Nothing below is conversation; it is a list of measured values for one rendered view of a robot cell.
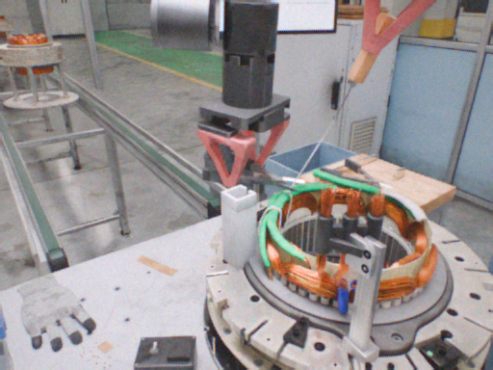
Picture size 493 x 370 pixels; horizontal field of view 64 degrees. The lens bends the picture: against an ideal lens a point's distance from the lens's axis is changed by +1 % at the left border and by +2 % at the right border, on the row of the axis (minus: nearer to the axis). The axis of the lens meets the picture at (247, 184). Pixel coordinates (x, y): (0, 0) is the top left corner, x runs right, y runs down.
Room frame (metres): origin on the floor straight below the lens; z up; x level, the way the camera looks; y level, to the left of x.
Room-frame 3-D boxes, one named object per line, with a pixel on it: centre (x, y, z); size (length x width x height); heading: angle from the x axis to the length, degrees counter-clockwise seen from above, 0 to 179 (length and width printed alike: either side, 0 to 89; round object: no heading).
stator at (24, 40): (2.26, 1.19, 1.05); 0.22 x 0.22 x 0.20
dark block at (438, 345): (0.24, -0.17, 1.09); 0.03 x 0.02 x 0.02; 118
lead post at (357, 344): (0.24, -0.10, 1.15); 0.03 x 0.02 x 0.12; 33
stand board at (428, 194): (0.64, -0.23, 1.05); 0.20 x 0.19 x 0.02; 38
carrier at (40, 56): (2.26, 1.19, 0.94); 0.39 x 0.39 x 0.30
